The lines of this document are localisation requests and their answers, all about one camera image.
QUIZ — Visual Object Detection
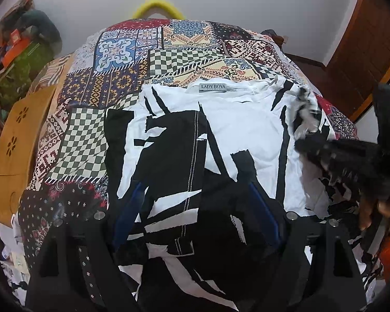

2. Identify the white and black patterned shirt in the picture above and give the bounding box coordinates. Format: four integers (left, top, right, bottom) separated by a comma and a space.
104, 75, 382, 312

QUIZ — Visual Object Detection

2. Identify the person's right hand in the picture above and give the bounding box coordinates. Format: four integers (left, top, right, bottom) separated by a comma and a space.
358, 198, 390, 232

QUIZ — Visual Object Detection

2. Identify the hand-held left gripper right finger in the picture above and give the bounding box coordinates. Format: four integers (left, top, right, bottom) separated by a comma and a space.
246, 181, 368, 312

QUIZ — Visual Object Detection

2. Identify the yellow curved hanger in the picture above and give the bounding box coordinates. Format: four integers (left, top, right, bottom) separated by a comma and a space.
132, 0, 186, 21

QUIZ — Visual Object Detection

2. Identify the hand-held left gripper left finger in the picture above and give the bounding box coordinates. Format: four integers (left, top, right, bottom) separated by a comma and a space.
25, 181, 147, 312

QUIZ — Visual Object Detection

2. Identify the white cloth pile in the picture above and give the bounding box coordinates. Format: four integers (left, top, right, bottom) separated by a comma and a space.
0, 213, 31, 301

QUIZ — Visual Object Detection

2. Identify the patchwork printed blanket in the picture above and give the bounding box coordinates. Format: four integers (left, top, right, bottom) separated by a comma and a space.
18, 18, 360, 257

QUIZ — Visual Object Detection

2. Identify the wooden board with flower cutouts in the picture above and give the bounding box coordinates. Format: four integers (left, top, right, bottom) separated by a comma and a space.
0, 84, 60, 228

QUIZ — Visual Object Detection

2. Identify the orange box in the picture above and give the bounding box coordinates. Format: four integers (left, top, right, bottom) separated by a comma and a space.
3, 29, 31, 67

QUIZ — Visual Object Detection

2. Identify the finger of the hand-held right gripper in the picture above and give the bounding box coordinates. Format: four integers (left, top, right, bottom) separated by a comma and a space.
323, 167, 379, 202
294, 136, 382, 173

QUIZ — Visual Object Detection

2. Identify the dark teal cloth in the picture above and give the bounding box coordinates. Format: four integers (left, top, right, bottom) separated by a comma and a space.
18, 9, 63, 53

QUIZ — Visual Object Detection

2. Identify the brown striped cloth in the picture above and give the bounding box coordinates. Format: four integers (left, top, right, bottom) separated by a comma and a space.
28, 55, 74, 95

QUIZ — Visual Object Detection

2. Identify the brown wooden door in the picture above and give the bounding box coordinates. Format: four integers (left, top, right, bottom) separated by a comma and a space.
286, 0, 390, 122

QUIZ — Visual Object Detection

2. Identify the green patterned bag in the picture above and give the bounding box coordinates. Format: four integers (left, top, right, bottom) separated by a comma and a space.
0, 41, 54, 109

